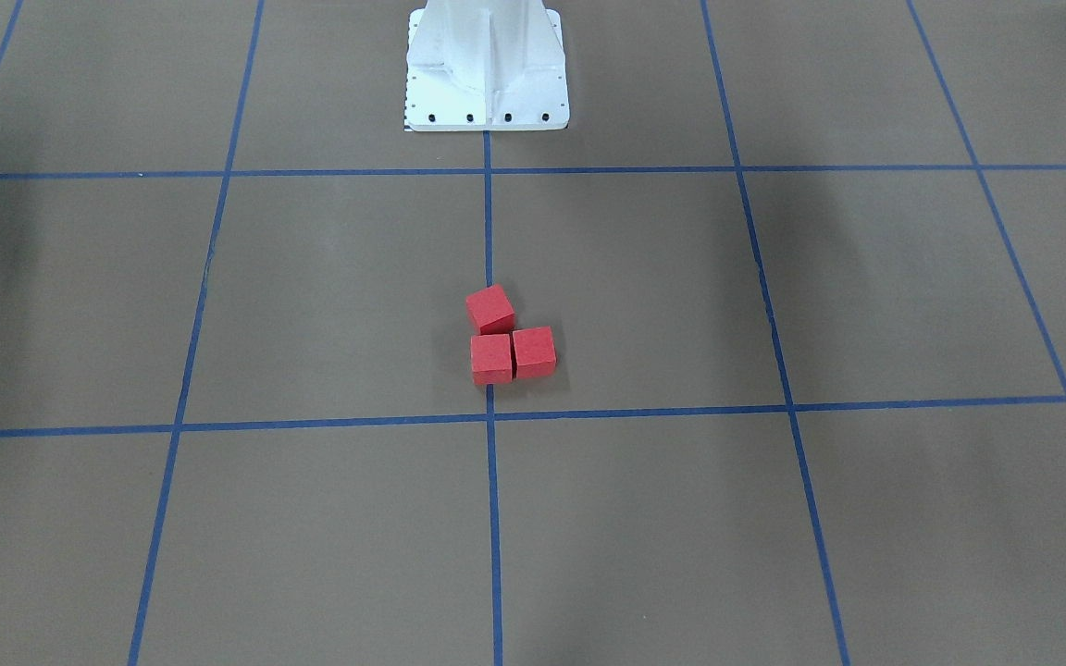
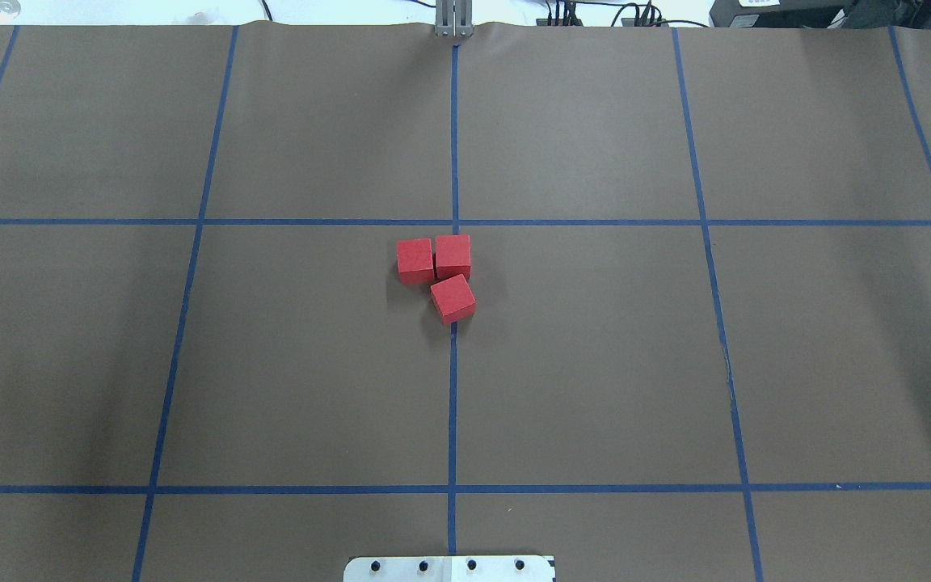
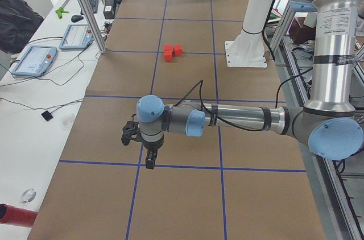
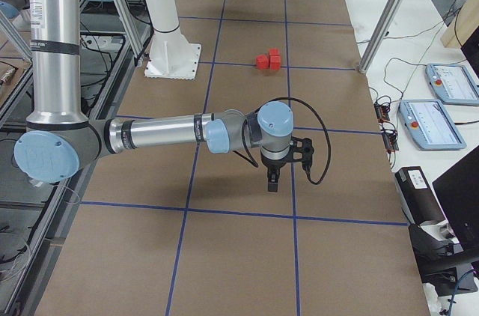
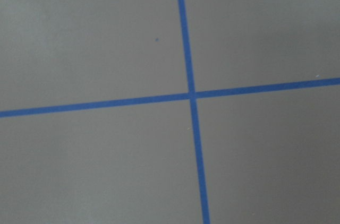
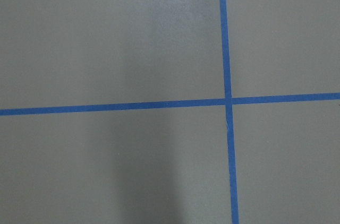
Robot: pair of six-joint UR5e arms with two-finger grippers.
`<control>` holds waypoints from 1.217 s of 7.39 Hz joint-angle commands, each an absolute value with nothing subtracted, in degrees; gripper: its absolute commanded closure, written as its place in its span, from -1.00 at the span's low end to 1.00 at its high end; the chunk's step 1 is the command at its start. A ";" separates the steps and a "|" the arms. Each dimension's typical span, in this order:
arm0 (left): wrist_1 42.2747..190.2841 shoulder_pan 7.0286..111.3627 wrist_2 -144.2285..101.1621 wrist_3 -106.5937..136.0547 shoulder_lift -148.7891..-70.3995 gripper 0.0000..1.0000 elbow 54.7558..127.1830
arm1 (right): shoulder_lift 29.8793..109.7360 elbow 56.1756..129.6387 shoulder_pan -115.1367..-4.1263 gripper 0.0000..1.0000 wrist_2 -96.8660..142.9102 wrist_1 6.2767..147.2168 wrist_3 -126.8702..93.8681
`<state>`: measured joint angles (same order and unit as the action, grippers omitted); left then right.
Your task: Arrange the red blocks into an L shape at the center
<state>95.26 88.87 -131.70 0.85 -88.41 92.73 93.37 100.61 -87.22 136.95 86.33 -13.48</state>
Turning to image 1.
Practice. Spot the metal base plate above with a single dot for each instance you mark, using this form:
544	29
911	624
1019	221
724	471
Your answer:
485	66

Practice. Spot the red block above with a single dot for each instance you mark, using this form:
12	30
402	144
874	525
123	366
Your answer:
490	312
491	359
535	353

